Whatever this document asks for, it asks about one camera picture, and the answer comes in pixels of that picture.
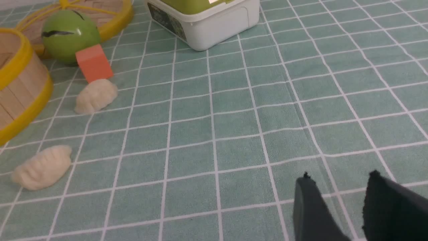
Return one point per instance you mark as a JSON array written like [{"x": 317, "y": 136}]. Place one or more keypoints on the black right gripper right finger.
[{"x": 392, "y": 212}]

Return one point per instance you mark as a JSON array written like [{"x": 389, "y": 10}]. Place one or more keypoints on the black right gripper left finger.
[{"x": 312, "y": 220}]

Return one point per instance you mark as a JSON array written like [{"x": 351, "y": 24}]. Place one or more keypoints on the white dumpling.
[
  {"x": 95, "y": 96},
  {"x": 44, "y": 169}
]

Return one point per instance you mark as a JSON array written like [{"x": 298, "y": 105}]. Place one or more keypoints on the white dumpling front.
[{"x": 44, "y": 169}]

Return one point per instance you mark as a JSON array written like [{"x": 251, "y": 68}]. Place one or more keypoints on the bamboo steamer lid yellow rim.
[{"x": 110, "y": 16}]

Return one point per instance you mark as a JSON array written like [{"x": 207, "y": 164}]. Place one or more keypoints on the bamboo steamer tray yellow rim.
[{"x": 25, "y": 84}]

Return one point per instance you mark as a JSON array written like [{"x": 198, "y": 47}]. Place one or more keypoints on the green checkered tablecloth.
[{"x": 206, "y": 146}]

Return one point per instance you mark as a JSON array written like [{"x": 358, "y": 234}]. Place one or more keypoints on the green lid white storage box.
[{"x": 203, "y": 24}]

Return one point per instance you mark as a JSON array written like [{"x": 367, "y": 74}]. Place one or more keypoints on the orange cube block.
[{"x": 93, "y": 63}]

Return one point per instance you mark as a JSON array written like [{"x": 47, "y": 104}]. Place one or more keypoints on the green toy ball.
[{"x": 66, "y": 32}]

